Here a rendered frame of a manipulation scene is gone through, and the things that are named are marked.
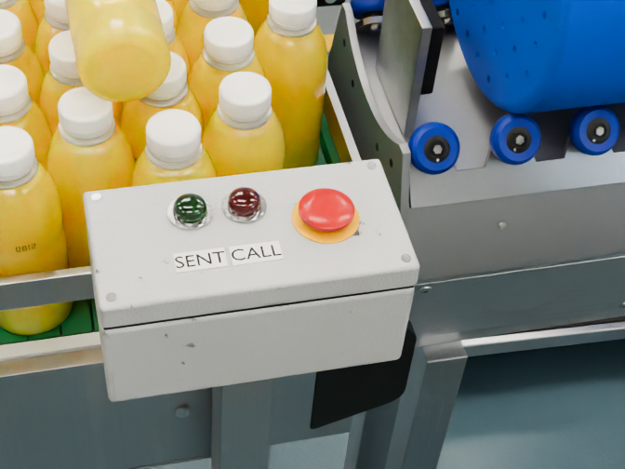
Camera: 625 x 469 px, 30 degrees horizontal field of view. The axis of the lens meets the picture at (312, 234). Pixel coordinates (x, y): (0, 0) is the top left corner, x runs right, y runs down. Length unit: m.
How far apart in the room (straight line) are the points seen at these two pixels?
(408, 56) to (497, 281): 0.25
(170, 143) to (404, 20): 0.29
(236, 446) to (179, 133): 0.25
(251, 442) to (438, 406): 0.49
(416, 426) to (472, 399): 0.66
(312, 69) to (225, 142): 0.13
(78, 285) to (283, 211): 0.20
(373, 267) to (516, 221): 0.37
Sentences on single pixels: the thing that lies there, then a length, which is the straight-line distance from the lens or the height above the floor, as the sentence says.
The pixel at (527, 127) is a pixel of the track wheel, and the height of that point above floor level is 0.97.
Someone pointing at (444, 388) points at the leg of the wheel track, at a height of 0.57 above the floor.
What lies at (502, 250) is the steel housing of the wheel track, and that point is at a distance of 1.09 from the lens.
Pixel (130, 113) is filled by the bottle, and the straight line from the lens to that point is 0.90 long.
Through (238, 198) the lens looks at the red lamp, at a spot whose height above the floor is 1.11.
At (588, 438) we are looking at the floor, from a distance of 2.05.
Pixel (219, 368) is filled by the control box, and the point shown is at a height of 1.02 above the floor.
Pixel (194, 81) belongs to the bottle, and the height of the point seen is 1.04.
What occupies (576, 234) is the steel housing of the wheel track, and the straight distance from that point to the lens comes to 1.12.
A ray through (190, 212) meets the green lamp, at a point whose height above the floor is 1.11.
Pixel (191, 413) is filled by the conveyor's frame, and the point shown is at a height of 0.81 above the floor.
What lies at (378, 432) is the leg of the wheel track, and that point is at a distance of 1.65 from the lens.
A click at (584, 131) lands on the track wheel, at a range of 1.06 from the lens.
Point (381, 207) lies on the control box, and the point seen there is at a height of 1.10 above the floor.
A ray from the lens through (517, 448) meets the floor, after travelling 2.00.
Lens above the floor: 1.65
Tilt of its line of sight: 48 degrees down
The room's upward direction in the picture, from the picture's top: 6 degrees clockwise
